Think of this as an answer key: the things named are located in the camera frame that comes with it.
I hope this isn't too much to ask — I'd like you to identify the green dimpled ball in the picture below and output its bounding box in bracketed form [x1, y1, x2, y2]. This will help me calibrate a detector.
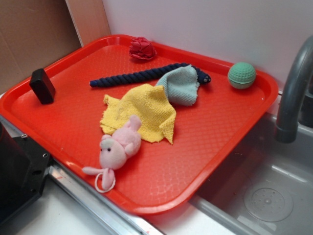
[227, 62, 256, 90]

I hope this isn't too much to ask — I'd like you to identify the small black box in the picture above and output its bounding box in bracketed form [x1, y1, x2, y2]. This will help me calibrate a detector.
[29, 69, 56, 104]

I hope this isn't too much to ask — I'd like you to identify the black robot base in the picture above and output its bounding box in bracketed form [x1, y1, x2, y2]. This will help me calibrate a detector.
[0, 125, 52, 225]

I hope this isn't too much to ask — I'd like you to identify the crumpled red paper ball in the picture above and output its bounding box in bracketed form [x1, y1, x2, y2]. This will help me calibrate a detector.
[129, 37, 157, 60]

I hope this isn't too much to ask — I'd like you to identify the pink plush bunny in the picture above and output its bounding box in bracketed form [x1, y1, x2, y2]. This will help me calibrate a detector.
[82, 115, 142, 193]

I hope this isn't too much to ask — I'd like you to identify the dark blue twisted rope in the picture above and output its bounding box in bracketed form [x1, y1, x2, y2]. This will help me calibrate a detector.
[89, 62, 212, 88]

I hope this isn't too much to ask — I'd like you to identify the light blue cloth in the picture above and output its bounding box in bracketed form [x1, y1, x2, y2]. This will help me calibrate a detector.
[156, 65, 200, 106]

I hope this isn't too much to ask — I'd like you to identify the yellow terry cloth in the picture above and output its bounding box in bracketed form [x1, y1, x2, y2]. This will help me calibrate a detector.
[100, 84, 177, 144]

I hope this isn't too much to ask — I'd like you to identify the brown cardboard panel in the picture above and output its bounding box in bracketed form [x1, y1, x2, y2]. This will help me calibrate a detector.
[0, 0, 111, 93]

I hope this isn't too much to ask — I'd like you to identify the grey toy sink basin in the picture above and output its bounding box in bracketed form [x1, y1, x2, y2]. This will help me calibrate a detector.
[190, 115, 313, 235]

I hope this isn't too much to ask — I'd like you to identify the red plastic tray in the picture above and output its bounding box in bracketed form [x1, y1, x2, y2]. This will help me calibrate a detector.
[0, 35, 278, 215]

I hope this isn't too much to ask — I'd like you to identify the grey toy faucet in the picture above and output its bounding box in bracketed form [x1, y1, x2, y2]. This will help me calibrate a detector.
[274, 36, 313, 143]

